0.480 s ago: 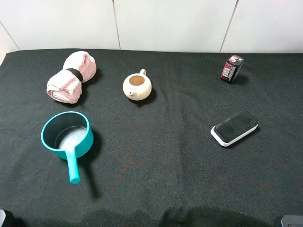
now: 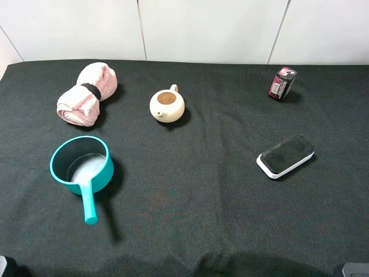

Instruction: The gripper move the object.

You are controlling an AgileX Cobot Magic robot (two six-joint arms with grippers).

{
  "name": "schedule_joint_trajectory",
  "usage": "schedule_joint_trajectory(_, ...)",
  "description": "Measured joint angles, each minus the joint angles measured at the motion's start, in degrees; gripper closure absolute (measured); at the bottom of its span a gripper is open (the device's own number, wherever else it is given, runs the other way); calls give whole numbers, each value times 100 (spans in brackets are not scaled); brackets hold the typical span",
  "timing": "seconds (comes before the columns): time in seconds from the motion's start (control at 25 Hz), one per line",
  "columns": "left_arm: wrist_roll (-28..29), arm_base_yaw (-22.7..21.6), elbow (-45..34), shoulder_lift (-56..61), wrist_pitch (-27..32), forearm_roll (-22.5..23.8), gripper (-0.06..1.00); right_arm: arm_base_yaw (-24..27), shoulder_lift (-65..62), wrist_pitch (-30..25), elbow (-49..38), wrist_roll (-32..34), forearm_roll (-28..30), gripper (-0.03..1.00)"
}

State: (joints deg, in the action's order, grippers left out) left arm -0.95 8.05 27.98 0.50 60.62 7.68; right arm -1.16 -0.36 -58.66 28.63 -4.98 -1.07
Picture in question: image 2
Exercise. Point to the cream ceramic teapot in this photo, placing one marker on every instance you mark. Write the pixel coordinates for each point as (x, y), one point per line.
(167, 105)

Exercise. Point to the teal saucepan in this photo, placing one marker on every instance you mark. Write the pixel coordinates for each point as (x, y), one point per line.
(84, 166)

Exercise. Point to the small black pink box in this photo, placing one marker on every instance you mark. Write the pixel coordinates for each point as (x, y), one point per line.
(282, 82)

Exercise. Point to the black band on towel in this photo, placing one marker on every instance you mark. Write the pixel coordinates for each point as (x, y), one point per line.
(93, 90)

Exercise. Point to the grey block bottom right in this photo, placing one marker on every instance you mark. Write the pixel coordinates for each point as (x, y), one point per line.
(355, 270)

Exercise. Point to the grey block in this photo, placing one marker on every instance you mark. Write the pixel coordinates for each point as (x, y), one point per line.
(3, 265)
(355, 270)

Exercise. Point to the rolled pink towel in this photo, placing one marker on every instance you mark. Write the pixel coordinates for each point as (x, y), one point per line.
(78, 106)

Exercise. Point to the black and white eraser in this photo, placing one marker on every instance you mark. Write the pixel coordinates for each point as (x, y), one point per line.
(285, 156)

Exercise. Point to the grey block bottom left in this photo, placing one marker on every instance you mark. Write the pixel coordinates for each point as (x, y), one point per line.
(3, 265)

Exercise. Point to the dark green table cloth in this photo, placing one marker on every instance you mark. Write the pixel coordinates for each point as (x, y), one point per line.
(187, 198)

